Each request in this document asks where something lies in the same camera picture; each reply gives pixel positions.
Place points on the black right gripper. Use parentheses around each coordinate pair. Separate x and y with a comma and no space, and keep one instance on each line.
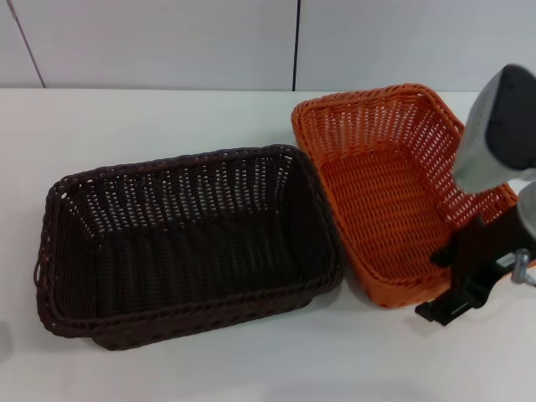
(494,247)

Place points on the silver metal clamp screw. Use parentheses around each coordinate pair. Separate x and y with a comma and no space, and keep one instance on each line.
(521,264)

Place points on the orange woven basket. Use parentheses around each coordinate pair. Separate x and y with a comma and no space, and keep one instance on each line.
(377,188)

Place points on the dark brown woven basket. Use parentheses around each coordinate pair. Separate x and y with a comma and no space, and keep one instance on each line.
(188,251)

